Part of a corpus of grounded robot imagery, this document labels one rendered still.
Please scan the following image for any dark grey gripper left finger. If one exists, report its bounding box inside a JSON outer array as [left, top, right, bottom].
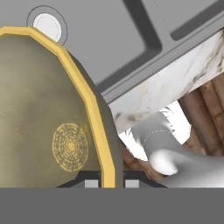
[[56, 170, 102, 189]]

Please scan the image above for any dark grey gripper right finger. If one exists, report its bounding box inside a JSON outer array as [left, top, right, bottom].
[[123, 170, 168, 189]]

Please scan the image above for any olive bowl with yellow rim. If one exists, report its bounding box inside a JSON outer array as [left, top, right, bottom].
[[0, 25, 125, 189]]

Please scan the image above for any grey steel sink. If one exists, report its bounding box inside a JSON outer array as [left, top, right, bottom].
[[0, 0, 224, 107]]

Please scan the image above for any round white sink drain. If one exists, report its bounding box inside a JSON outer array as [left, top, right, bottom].
[[25, 4, 68, 47]]

